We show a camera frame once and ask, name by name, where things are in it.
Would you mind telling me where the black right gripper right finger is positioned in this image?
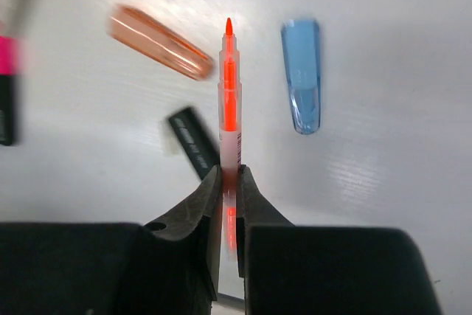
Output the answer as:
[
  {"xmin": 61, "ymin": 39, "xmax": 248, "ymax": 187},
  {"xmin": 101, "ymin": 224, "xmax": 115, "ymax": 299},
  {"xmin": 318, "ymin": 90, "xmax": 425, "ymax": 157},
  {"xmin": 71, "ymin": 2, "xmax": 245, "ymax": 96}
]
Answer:
[{"xmin": 236, "ymin": 166, "xmax": 441, "ymax": 314}]

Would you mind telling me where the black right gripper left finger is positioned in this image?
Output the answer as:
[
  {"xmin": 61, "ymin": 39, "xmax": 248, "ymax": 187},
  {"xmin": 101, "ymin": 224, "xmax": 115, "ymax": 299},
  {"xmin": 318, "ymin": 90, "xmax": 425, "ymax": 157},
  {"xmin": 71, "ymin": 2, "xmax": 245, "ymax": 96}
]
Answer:
[{"xmin": 1, "ymin": 167, "xmax": 222, "ymax": 314}]

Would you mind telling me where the orange thin pen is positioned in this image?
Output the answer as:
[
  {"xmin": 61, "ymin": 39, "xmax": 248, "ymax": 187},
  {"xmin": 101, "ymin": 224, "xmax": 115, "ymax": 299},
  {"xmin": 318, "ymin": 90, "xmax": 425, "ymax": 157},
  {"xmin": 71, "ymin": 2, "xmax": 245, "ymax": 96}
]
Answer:
[{"xmin": 218, "ymin": 18, "xmax": 242, "ymax": 260}]

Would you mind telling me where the black orange highlighter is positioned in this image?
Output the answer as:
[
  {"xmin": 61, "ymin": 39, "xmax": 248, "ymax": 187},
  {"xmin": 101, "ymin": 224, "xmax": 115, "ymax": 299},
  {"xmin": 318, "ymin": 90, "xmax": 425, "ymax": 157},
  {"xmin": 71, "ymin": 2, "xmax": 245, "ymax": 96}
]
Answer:
[{"xmin": 166, "ymin": 106, "xmax": 220, "ymax": 181}]

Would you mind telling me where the black pink highlighter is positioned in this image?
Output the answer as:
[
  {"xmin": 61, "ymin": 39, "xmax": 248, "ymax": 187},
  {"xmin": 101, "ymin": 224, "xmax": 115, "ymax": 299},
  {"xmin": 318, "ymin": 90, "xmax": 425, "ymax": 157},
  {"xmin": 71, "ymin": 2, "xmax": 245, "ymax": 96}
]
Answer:
[{"xmin": 1, "ymin": 0, "xmax": 34, "ymax": 146}]

